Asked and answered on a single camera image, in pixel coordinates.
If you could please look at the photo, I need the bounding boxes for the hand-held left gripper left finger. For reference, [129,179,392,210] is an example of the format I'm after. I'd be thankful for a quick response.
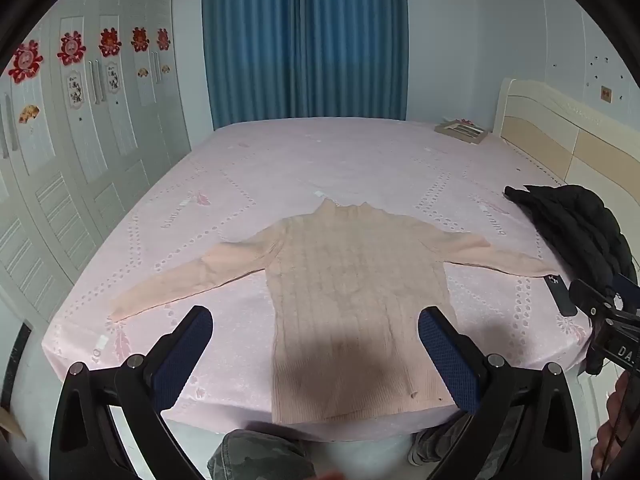
[47,305,216,480]

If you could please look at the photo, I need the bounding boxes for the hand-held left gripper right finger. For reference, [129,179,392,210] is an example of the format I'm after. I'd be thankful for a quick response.
[418,306,587,480]

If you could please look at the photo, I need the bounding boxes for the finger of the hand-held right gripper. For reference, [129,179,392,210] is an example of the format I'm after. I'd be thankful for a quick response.
[612,271,640,307]
[569,279,620,315]

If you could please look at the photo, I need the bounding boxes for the peach knitted sweater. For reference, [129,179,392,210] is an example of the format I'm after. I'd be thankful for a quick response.
[107,198,558,425]

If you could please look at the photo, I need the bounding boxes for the person's right hand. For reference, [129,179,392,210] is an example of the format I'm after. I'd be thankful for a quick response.
[590,374,640,477]

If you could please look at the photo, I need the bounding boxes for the black jacket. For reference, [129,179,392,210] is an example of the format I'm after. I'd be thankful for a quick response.
[504,184,638,376]

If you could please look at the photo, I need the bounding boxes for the person's camouflage pants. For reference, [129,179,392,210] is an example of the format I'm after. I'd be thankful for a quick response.
[206,410,521,480]

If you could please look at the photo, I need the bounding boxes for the cream bed headboard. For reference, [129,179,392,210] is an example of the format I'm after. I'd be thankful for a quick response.
[492,77,640,201]

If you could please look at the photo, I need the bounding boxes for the flat cardboard box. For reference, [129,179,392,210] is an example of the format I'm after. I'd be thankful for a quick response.
[434,120,489,146]

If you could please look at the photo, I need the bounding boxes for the white wardrobe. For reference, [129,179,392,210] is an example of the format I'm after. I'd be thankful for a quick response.
[0,0,193,321]

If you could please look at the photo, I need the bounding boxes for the pink patterned bed sheet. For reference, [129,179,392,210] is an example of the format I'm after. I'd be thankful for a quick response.
[41,116,593,443]

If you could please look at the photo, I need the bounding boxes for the blue curtain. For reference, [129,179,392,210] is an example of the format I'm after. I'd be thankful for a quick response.
[201,0,410,131]

